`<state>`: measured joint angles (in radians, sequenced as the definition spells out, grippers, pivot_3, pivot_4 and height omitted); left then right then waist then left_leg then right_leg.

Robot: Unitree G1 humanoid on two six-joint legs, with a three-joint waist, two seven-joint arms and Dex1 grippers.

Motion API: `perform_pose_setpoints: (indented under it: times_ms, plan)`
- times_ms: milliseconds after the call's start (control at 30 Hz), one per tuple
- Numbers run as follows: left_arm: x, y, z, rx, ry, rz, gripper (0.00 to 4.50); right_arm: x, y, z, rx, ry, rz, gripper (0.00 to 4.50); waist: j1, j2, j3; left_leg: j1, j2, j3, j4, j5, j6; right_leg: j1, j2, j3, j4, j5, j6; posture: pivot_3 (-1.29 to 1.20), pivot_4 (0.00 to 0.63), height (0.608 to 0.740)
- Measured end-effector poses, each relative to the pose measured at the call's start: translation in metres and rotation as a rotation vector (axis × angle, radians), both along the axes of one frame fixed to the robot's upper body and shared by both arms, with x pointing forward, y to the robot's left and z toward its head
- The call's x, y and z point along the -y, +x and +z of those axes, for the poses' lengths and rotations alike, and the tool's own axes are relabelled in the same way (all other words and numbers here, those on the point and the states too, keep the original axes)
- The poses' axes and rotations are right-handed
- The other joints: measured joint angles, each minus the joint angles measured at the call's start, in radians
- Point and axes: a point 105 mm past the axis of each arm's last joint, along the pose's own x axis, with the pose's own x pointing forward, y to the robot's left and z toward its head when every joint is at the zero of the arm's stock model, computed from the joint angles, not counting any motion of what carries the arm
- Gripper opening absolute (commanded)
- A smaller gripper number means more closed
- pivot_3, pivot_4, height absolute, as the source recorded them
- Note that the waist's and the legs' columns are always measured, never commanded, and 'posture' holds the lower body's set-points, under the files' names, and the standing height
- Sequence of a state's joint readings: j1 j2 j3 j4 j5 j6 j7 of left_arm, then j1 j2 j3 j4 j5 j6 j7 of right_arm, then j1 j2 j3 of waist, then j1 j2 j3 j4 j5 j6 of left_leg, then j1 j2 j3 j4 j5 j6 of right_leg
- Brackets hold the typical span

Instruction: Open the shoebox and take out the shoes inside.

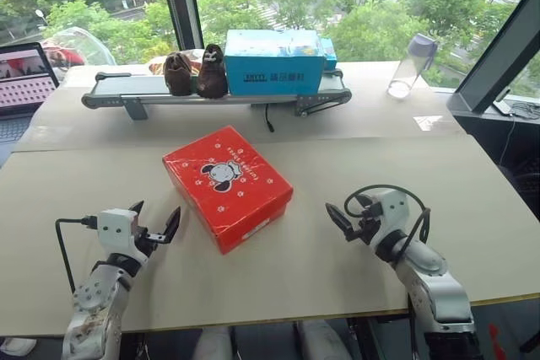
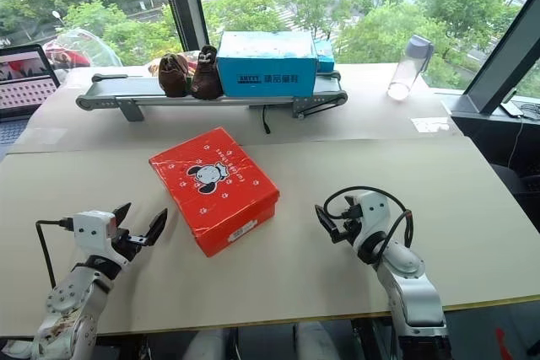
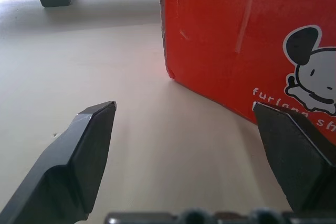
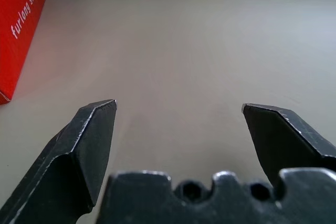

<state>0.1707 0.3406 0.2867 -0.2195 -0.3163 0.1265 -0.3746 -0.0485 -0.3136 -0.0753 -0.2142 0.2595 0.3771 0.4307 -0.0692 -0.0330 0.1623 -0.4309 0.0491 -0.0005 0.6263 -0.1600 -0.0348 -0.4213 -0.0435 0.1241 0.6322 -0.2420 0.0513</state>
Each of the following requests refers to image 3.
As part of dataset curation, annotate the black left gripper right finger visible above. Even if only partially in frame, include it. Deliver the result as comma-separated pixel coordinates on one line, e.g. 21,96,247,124
252,101,336,217

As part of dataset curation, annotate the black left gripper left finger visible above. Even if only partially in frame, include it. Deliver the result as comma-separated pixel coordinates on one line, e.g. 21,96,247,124
0,100,118,224

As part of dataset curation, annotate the red cardboard box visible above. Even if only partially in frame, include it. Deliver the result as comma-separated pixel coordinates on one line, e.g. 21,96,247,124
156,0,336,133

